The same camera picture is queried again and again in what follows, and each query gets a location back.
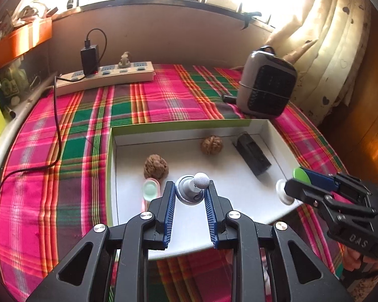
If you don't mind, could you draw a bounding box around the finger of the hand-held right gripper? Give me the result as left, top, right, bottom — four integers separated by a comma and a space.
298, 167, 374, 202
284, 179, 378, 224

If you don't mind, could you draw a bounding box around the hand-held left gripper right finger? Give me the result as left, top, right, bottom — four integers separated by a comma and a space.
203, 179, 350, 302

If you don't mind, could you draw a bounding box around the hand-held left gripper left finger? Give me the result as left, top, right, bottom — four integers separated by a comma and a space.
25, 181, 177, 302

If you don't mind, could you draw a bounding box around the green topped white massager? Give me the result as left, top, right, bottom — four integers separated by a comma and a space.
276, 167, 311, 207

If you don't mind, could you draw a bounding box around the pink clip with green pad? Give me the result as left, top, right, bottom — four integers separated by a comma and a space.
141, 178, 161, 212

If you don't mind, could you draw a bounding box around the grey device with white ball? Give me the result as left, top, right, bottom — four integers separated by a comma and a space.
175, 172, 208, 206

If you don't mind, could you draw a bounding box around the green and white cardboard box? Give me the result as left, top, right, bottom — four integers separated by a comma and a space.
105, 118, 304, 261

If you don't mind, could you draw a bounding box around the brown walnut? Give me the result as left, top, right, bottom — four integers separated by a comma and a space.
201, 135, 224, 155
144, 154, 170, 179

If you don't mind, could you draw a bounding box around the black rectangular device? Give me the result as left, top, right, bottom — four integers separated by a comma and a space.
233, 132, 271, 177

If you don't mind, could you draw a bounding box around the person's right hand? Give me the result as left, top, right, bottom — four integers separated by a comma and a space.
343, 247, 378, 278

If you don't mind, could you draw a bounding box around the plaid tablecloth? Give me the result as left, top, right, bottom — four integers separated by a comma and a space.
0, 64, 349, 302

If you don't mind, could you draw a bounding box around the grey space heater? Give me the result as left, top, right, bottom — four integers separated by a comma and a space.
236, 47, 298, 118

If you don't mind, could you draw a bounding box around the cream curtain with hearts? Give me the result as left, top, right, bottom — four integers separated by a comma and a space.
265, 0, 377, 126

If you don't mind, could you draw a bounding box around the white power strip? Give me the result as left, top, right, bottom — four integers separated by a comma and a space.
55, 61, 155, 96

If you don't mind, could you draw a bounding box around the black charger adapter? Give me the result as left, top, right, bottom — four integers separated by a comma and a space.
80, 45, 100, 78

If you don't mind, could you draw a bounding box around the black window latch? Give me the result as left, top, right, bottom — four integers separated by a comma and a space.
239, 11, 262, 31

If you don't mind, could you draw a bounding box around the green ornament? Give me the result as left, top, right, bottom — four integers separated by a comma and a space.
2, 66, 29, 106

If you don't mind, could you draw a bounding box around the orange box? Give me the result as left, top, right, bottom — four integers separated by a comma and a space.
0, 17, 53, 70

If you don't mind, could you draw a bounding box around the white plastic bag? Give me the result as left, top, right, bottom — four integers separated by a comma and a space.
14, 0, 59, 22

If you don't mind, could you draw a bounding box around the black power cable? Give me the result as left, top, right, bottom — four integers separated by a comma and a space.
0, 28, 108, 196

